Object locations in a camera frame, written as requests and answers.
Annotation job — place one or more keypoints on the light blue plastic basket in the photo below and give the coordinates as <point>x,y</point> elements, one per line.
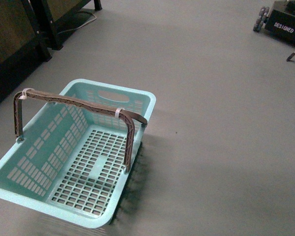
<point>68,163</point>

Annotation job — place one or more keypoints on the brown basket handle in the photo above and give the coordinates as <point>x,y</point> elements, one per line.
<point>90,106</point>
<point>18,125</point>

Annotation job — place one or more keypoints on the white zip tie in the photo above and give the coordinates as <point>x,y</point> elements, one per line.
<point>23,95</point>
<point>117,112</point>

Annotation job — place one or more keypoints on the grey mecanum wheel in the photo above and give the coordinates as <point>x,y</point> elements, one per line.
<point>262,16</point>

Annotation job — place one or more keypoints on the black robot base box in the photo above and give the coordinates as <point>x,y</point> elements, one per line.
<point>281,20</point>

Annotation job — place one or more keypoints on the black shelf frame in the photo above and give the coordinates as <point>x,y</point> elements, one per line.
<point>27,25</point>

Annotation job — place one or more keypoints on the black stick tool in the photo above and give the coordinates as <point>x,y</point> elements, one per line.
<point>290,57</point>

